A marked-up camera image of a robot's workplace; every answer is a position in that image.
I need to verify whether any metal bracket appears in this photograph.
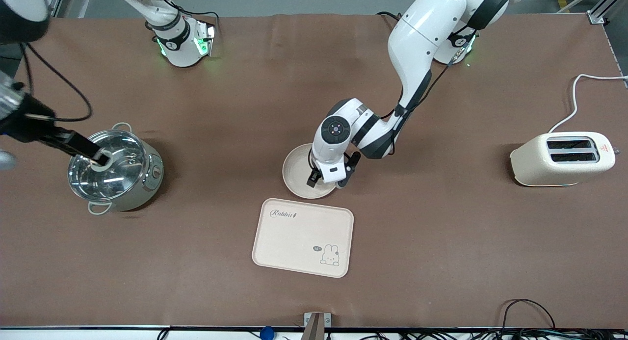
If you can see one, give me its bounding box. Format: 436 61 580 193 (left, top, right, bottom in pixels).
303 312 332 340

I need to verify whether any cream round plate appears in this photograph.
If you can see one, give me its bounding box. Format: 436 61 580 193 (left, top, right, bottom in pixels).
282 143 339 199

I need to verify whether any steel electric cooking pot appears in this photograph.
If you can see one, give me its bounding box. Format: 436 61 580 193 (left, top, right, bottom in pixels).
68 123 164 216

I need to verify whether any white toaster power cable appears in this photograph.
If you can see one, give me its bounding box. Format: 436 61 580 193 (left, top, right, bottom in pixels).
548 74 628 133

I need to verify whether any looped black cable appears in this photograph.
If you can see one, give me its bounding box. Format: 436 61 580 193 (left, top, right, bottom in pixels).
501 299 557 331

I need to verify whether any cream two-slot toaster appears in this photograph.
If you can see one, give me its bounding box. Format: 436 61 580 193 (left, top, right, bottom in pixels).
509 131 621 187

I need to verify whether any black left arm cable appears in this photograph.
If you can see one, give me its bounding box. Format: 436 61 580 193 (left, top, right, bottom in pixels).
392 64 450 120

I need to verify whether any glass pot lid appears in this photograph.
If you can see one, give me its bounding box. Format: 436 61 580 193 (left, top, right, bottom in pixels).
68 130 149 202

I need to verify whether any cream rabbit-print tray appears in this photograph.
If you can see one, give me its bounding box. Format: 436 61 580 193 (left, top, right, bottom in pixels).
252 198 354 279

